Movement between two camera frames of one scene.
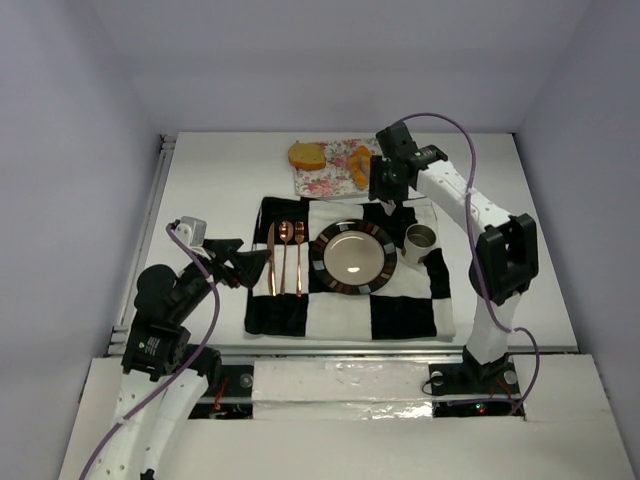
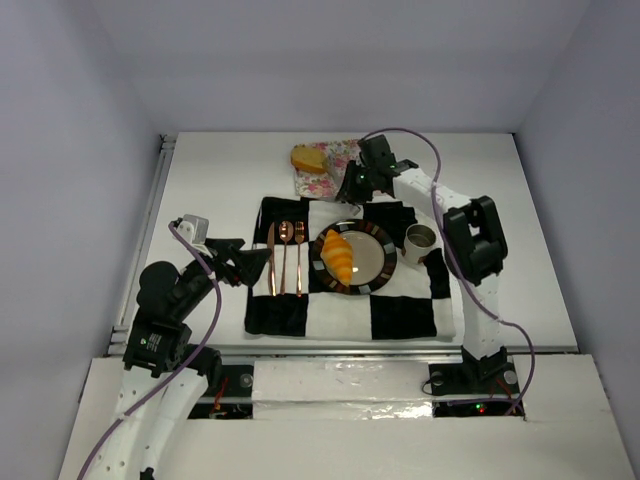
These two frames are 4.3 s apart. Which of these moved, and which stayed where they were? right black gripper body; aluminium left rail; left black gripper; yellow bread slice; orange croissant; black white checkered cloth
Moved: orange croissant; right black gripper body
Stayed: yellow bread slice; aluminium left rail; left black gripper; black white checkered cloth
